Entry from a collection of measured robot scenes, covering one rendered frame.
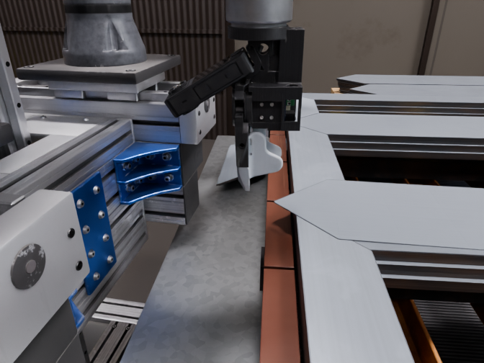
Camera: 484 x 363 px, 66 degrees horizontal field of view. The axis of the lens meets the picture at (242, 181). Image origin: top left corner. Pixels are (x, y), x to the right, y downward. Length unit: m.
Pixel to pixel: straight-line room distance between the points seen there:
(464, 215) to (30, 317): 0.55
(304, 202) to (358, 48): 2.65
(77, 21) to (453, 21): 2.87
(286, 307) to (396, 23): 2.88
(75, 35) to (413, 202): 0.62
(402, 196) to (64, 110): 0.63
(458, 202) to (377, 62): 2.60
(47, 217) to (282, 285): 0.28
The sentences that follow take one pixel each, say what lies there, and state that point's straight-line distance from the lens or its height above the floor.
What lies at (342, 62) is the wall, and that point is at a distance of 3.18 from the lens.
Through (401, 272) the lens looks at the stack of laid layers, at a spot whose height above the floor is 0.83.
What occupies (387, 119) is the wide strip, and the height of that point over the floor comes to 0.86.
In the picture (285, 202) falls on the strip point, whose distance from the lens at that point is 0.57.
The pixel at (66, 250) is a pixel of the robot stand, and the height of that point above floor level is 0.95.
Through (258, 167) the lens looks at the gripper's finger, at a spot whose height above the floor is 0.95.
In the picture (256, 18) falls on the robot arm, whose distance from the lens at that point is 0.42.
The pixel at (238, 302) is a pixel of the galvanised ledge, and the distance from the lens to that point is 0.66.
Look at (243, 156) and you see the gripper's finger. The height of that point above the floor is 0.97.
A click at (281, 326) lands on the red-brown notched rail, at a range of 0.43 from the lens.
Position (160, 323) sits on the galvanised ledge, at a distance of 0.65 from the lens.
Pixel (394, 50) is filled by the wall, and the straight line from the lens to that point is 3.22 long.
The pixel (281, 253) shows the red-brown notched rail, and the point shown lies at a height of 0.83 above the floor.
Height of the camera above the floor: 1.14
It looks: 26 degrees down
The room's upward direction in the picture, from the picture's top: straight up
